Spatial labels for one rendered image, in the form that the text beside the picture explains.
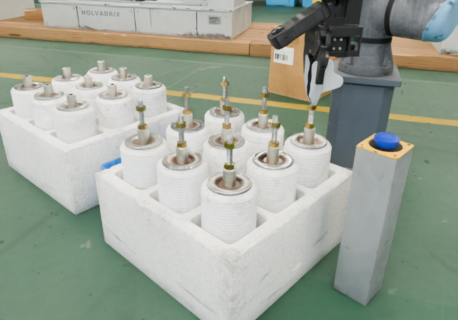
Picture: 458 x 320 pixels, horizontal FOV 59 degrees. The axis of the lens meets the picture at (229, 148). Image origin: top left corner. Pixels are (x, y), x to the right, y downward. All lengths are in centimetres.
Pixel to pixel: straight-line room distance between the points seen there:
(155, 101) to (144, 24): 183
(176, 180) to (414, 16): 70
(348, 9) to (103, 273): 70
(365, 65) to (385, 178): 53
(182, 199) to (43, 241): 41
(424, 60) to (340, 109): 148
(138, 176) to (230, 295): 30
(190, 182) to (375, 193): 31
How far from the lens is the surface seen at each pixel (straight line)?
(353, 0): 78
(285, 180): 74
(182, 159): 74
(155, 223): 76
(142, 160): 81
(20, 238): 107
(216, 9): 277
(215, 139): 83
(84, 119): 105
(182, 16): 285
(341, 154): 125
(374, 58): 118
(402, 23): 113
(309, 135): 84
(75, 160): 104
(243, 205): 66
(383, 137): 71
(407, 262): 99
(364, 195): 73
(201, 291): 74
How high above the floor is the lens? 60
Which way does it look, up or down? 26 degrees down
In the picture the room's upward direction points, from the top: 1 degrees clockwise
